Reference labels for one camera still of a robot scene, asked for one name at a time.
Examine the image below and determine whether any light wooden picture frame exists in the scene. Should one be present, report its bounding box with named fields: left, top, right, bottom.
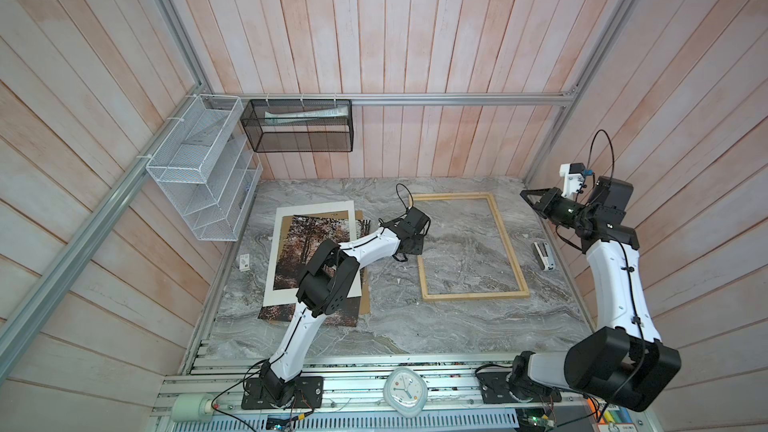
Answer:
left=409, top=192, right=530, bottom=302

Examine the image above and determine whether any white photo mat board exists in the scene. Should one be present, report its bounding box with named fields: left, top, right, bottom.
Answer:
left=263, top=200, right=360, bottom=306

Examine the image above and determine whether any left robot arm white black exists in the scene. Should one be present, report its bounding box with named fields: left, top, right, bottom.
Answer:
left=254, top=206, right=431, bottom=406

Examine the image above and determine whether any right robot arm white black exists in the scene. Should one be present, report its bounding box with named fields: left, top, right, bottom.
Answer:
left=506, top=176, right=681, bottom=412

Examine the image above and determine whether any autumn forest photo print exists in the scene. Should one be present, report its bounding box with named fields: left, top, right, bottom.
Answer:
left=258, top=211, right=371, bottom=327

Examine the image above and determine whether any white stapler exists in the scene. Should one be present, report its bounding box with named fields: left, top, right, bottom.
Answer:
left=532, top=241, right=556, bottom=271

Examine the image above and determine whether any white round timer clock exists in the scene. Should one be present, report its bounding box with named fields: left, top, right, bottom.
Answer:
left=383, top=367, right=428, bottom=418

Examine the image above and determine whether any small white box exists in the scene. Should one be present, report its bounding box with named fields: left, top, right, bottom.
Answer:
left=239, top=254, right=250, bottom=271

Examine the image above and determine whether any paper in black basket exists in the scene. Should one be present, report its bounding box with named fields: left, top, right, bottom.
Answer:
left=263, top=106, right=350, bottom=126

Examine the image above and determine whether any coloured markers tray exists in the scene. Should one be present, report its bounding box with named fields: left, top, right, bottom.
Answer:
left=593, top=406, right=637, bottom=432

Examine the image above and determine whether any pale green emergency button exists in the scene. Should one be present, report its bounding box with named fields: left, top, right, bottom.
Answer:
left=170, top=393, right=215, bottom=423

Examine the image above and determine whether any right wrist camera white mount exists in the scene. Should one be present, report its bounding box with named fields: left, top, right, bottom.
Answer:
left=559, top=163, right=586, bottom=199

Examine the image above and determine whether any brown frame backing board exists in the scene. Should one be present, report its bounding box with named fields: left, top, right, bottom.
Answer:
left=273, top=211, right=370, bottom=327

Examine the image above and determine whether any black wire mesh basket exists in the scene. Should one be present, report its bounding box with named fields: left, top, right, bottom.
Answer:
left=240, top=98, right=354, bottom=153

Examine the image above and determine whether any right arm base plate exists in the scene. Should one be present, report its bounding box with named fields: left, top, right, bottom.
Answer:
left=476, top=369, right=562, bottom=404

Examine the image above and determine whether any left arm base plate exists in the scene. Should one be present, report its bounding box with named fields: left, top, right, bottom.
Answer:
left=241, top=375, right=324, bottom=410

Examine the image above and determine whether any white wire mesh shelf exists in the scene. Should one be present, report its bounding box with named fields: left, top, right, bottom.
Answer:
left=147, top=94, right=263, bottom=242

